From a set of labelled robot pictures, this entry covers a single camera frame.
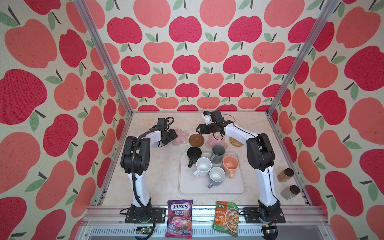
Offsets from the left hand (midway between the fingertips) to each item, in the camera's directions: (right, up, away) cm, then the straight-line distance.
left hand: (177, 137), depth 103 cm
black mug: (+11, -9, -12) cm, 19 cm away
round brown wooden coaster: (+13, -2, +1) cm, 14 cm away
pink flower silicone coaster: (+24, 0, -14) cm, 28 cm away
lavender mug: (+25, -20, -17) cm, 36 cm away
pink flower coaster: (+4, -1, +2) cm, 4 cm away
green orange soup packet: (+27, -37, -31) cm, 55 cm away
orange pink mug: (+34, -15, -13) cm, 39 cm away
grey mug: (+26, -8, -13) cm, 30 cm away
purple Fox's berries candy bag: (+4, -37, -32) cm, 49 cm away
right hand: (+18, +7, -2) cm, 19 cm away
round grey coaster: (-10, -2, -19) cm, 22 cm away
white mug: (+17, -16, -12) cm, 27 cm away
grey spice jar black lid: (+60, -26, -28) cm, 71 cm away
